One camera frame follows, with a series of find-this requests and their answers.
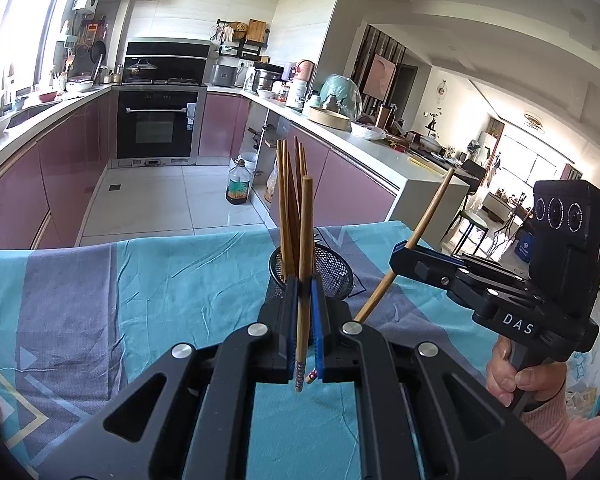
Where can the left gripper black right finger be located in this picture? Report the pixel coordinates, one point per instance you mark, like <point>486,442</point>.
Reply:
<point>420,414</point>

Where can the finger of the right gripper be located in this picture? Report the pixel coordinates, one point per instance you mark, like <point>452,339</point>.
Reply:
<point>402,257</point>
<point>437,276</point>

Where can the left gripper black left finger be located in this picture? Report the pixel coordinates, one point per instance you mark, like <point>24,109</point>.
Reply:
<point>188,415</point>

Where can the light bamboo chopstick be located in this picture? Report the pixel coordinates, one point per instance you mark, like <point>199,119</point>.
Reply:
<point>384,285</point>

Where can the dark brown wooden chopstick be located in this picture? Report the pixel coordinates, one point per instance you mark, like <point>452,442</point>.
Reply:
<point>284,228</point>

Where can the bamboo chopstick red floral end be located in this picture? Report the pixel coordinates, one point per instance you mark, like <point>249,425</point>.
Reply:
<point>298,169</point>

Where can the purple kitchen cabinets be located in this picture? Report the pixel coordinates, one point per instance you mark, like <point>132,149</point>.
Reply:
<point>58,192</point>

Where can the right hand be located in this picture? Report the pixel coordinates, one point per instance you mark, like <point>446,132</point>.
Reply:
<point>502,379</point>

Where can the black mesh utensil cup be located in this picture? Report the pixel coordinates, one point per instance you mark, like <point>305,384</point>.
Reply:
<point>336,274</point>

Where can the teal grey tablecloth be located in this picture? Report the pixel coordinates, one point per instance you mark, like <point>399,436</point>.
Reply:
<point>78,324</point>

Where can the teal mesh food cover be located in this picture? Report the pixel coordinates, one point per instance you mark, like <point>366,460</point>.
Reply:
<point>340,94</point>

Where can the oil bottle on floor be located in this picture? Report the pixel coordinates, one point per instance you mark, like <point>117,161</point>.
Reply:
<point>238,183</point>

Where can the pink kettle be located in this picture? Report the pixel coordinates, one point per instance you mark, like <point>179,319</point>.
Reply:
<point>305,70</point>

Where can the black built-in oven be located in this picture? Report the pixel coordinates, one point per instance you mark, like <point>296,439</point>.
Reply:
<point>158,124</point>

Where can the black range hood stove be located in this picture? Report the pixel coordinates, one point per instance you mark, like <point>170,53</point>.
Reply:
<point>158,60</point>

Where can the black camera box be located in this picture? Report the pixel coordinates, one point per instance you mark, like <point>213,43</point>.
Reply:
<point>565,258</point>

